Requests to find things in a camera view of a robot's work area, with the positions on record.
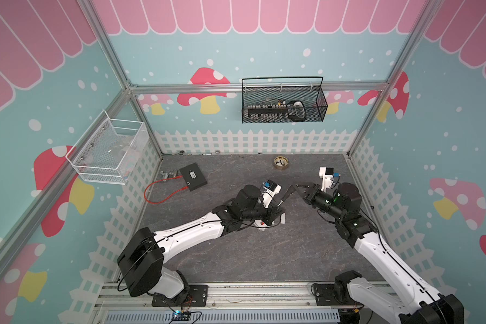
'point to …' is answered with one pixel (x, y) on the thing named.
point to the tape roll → (281, 163)
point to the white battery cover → (283, 218)
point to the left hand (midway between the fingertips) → (282, 212)
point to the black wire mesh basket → (283, 100)
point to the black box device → (193, 176)
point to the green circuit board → (179, 315)
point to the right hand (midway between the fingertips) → (292, 184)
